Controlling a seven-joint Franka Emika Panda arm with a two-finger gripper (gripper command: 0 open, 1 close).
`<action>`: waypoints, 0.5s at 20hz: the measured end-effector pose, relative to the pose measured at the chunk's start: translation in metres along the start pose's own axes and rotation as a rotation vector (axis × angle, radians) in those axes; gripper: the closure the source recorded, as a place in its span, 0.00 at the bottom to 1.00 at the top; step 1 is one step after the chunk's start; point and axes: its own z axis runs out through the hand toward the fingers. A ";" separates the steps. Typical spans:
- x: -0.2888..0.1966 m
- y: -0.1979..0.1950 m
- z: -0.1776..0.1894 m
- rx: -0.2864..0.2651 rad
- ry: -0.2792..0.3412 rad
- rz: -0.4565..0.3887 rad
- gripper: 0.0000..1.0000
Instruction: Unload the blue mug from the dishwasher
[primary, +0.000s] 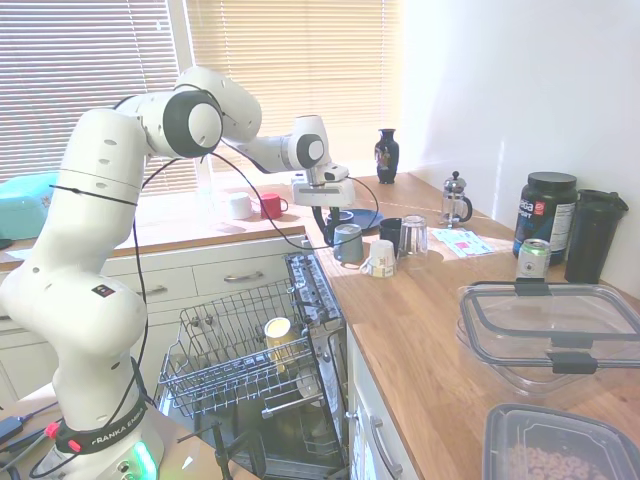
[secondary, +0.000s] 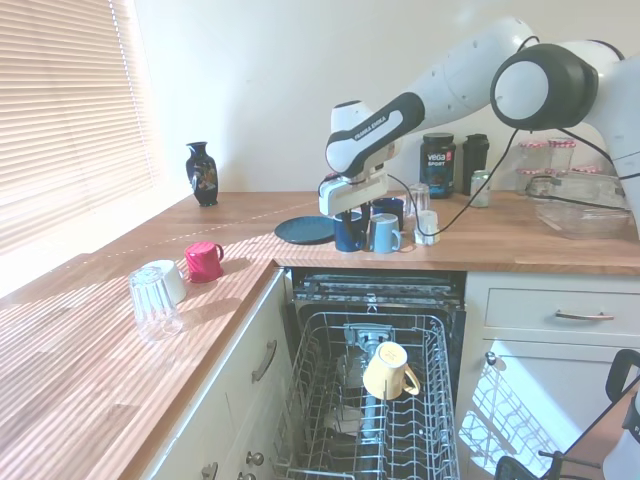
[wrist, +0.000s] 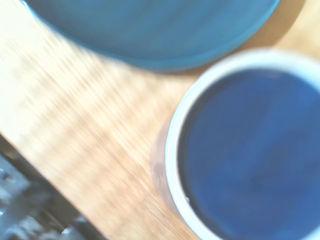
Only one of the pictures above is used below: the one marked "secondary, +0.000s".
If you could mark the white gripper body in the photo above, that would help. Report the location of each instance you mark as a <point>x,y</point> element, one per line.
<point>350,197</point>

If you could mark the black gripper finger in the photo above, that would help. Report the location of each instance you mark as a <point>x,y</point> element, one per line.
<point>365,217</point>
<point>346,218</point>

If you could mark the blue mug with white rim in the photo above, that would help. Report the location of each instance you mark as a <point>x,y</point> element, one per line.
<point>347,240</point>

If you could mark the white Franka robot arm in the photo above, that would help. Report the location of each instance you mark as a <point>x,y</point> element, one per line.
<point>450,85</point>

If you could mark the light blue mug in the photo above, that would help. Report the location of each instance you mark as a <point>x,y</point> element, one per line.
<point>382,237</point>

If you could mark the dark navy mug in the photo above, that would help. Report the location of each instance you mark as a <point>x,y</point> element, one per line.
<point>392,206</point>

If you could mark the red mug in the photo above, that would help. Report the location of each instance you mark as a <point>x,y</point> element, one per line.
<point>202,262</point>

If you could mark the yellow mug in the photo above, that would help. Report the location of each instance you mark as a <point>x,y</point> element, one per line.
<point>385,371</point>

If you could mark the grey dishwasher spray tower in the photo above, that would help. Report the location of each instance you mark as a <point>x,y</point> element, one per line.
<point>372,415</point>

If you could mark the dark blue plate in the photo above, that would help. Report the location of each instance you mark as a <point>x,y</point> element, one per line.
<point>300,231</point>

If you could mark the clear drinking glass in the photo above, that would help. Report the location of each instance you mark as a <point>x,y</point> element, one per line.
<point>419,200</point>

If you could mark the black Vega Sport tub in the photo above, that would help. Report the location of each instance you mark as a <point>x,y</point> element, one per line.
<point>437,165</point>

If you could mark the black shaker bottle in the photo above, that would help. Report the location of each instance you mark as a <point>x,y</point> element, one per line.
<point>472,160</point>

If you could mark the dark blue painted vase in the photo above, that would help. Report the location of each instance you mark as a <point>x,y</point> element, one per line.
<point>202,175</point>

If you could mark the short jar gingham lid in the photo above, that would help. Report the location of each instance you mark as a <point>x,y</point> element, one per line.
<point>585,170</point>
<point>530,177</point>

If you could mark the white drawer front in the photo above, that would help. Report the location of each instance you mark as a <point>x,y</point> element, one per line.
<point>520,310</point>

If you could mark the tall jar gingham lid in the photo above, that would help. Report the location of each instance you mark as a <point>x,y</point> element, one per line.
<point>561,152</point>
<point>534,152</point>

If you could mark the round metal door knob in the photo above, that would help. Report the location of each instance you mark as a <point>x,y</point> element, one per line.
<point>490,357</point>

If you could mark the white base cabinet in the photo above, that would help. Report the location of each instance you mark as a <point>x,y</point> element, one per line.
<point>225,390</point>

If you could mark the large clear ribbed tumbler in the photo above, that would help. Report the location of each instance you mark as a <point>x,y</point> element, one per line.
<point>152,305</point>

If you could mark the clear glass baking dish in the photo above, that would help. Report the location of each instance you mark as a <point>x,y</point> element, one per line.
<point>580,220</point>

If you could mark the white cabinet door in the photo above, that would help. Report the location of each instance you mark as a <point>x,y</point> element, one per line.
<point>550,380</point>

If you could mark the round metal cabinet knob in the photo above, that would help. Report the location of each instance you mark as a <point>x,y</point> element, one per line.
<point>256,458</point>
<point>245,476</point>
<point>210,470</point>

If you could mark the window blind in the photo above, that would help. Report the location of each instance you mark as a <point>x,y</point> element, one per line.
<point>60,100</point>

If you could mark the black camera stand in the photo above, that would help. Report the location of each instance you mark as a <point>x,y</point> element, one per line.
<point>617,375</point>

